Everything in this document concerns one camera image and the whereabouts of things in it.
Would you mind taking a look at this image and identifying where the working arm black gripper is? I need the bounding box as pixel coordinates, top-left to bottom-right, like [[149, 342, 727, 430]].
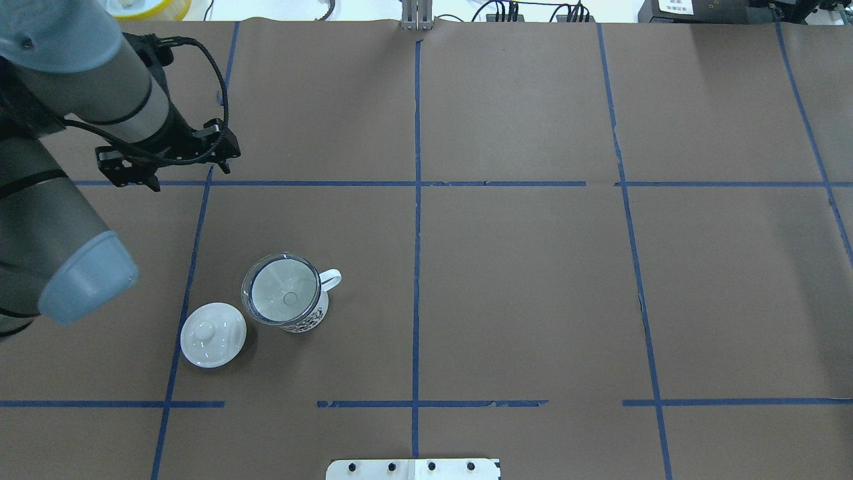
[[95, 104, 241, 192]]

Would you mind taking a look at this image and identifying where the white mug lid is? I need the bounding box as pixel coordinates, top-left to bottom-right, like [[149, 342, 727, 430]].
[[180, 303, 247, 369]]

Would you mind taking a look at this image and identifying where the working silver UR robot arm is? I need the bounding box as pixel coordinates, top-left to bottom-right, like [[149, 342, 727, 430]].
[[1, 1, 241, 340]]

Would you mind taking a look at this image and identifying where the yellow tape roll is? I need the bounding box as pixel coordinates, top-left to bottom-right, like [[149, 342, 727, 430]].
[[99, 0, 192, 21]]

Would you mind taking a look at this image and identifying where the white enamel mug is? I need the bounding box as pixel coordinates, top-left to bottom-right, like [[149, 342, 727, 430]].
[[243, 259, 342, 333]]

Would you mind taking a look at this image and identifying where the black computer box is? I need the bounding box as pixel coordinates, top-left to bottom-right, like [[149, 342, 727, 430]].
[[637, 1, 749, 25]]

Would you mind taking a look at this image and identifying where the working arm black cable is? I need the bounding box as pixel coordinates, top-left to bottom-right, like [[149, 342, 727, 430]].
[[63, 35, 231, 166]]

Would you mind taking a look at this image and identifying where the aluminium frame post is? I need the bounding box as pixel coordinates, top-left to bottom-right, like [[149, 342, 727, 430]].
[[399, 0, 434, 31]]

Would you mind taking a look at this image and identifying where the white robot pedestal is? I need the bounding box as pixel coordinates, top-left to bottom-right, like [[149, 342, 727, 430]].
[[325, 458, 502, 479]]

